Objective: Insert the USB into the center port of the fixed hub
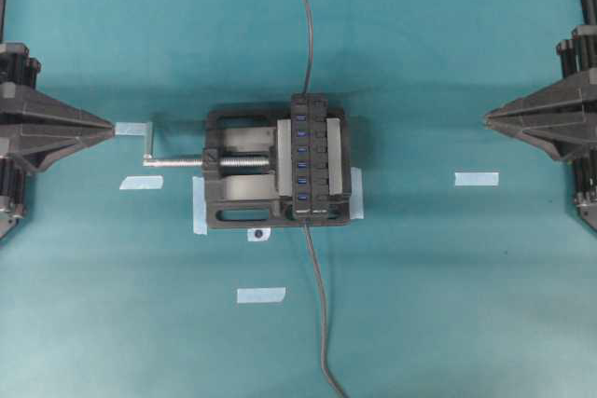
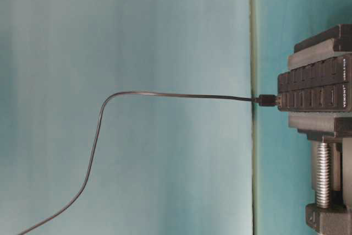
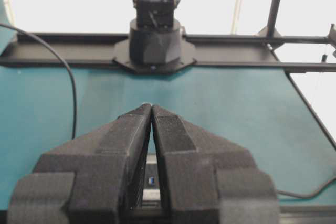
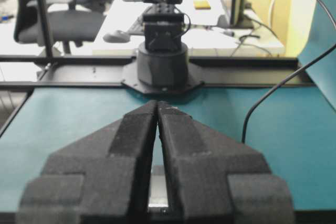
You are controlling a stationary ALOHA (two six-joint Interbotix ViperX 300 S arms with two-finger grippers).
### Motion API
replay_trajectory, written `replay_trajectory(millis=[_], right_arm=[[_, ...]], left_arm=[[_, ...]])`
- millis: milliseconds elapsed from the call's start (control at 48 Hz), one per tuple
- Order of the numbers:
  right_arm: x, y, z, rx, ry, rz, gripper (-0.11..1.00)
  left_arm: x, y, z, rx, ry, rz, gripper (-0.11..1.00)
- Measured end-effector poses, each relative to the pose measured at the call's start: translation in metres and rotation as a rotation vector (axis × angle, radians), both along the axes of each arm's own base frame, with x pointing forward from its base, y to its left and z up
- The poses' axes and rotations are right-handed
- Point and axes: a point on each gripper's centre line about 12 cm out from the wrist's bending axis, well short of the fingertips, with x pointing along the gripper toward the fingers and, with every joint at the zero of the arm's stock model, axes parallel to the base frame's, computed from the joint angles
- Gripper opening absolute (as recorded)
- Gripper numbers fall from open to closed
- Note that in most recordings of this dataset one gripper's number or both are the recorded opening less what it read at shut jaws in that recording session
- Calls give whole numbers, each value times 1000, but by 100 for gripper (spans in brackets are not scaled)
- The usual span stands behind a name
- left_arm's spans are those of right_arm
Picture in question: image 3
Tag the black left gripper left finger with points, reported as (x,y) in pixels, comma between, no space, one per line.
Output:
(94,178)

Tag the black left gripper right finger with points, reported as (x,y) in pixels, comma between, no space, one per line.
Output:
(205,178)

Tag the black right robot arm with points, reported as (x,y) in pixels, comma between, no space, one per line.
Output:
(155,37)

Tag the black USB hub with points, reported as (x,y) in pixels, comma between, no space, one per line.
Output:
(151,188)

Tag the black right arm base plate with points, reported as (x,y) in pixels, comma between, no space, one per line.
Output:
(155,59)

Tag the black aluminium frame rail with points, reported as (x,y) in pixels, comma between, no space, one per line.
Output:
(41,56)

